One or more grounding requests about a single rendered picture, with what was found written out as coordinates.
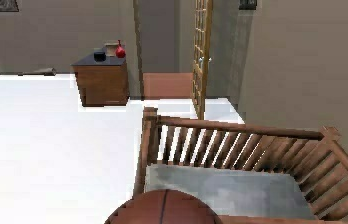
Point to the wooden lattice room door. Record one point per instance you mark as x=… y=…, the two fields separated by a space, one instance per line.
x=201 y=56

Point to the brown wooden slatted crib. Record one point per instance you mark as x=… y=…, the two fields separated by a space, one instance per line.
x=235 y=146

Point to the brown wooden chest of drawers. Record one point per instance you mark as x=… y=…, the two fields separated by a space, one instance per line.
x=102 y=83

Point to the red vase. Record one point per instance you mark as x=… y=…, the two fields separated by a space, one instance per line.
x=120 y=52

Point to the beige pot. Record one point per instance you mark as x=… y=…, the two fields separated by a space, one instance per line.
x=110 y=48

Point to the black bowl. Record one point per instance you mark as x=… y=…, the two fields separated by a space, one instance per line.
x=99 y=56

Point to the orange basketball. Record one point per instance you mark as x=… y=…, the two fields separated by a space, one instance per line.
x=163 y=208

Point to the small dark framed picture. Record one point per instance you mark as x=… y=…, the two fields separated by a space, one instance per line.
x=247 y=4

